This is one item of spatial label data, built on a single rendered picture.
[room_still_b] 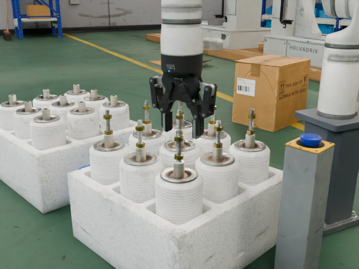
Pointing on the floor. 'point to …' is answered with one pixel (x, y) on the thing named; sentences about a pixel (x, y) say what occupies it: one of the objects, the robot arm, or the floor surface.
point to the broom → (7, 26)
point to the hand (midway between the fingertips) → (181, 127)
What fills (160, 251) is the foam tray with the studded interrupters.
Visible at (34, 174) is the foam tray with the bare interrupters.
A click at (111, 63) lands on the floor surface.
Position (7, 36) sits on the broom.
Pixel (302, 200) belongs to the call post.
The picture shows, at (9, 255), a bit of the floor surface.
